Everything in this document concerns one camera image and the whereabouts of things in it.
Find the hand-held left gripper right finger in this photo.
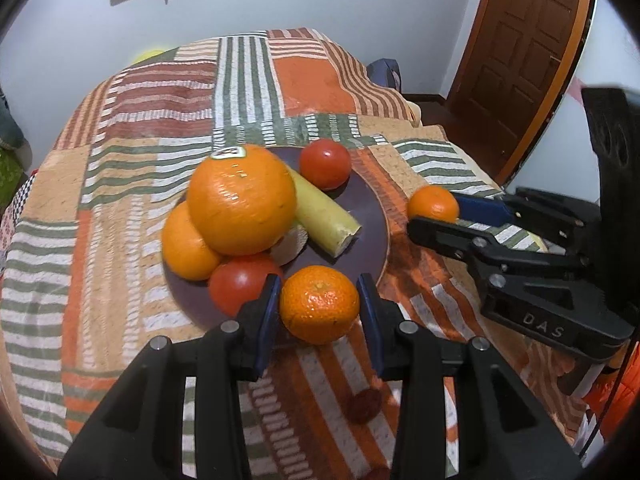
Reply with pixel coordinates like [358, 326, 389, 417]
[356, 273, 586, 480]

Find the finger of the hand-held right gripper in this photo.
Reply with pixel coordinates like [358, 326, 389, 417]
[450, 186, 603, 253]
[406, 216, 593, 281]

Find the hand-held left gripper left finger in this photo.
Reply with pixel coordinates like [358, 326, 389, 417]
[57, 273, 283, 480]

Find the small mandarin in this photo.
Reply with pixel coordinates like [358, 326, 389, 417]
[279, 265, 361, 346]
[406, 185, 460, 224]

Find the red tomato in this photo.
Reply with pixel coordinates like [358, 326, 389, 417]
[299, 139, 352, 191]
[208, 255, 285, 318]

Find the purple plate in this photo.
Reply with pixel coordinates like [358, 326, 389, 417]
[162, 145, 391, 333]

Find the large orange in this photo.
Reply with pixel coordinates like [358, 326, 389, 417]
[161, 201, 223, 282]
[186, 144, 298, 256]

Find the brown wooden door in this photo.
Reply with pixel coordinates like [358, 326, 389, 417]
[446, 0, 586, 181]

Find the striped patchwork blanket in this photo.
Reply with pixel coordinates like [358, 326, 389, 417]
[0, 28, 611, 480]

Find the orange cloth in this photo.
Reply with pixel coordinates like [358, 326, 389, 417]
[582, 340, 640, 446]

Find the checkered cloth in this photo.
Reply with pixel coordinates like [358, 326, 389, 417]
[12, 175, 38, 221]

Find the thin black cable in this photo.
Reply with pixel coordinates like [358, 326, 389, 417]
[575, 345, 636, 461]

